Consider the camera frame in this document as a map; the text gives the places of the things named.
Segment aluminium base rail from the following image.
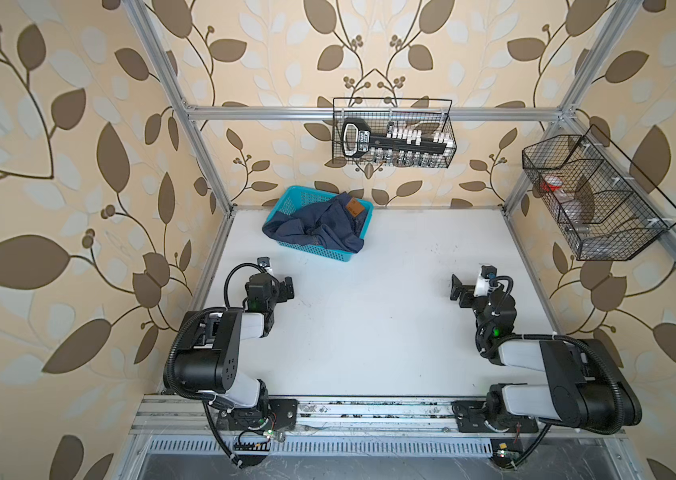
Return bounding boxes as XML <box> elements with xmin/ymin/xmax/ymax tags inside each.
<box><xmin>127</xmin><ymin>394</ymin><xmax>633</xmax><ymax>460</ymax></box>

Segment black wire basket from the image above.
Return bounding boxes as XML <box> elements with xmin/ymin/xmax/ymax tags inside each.
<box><xmin>522</xmin><ymin>124</ymin><xmax>676</xmax><ymax>262</ymax></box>
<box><xmin>332</xmin><ymin>96</ymin><xmax>457</xmax><ymax>169</ymax></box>

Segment back black wire basket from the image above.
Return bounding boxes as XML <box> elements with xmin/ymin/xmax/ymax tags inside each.
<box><xmin>332</xmin><ymin>96</ymin><xmax>457</xmax><ymax>169</ymax></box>

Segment right black wire basket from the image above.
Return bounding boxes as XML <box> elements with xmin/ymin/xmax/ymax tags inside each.
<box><xmin>522</xmin><ymin>124</ymin><xmax>676</xmax><ymax>262</ymax></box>

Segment black socket tool set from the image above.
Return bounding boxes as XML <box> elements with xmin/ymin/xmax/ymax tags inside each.
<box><xmin>333</xmin><ymin>117</ymin><xmax>457</xmax><ymax>168</ymax></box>

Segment dark blue denim trousers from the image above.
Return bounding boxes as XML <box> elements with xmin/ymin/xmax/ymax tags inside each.
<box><xmin>262</xmin><ymin>192</ymin><xmax>370</xmax><ymax>254</ymax></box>

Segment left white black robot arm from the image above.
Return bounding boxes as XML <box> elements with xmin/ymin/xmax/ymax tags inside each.
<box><xmin>163</xmin><ymin>257</ymin><xmax>299</xmax><ymax>469</ymax></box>

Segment teal plastic basket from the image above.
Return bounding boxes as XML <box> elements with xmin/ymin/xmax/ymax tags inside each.
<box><xmin>262</xmin><ymin>186</ymin><xmax>374</xmax><ymax>262</ymax></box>

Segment red capped clear container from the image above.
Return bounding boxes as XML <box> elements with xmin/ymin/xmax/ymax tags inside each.
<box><xmin>539</xmin><ymin>175</ymin><xmax>564</xmax><ymax>194</ymax></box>

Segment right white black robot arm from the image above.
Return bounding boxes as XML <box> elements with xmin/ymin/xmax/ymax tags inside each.
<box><xmin>449</xmin><ymin>265</ymin><xmax>643</xmax><ymax>469</ymax></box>

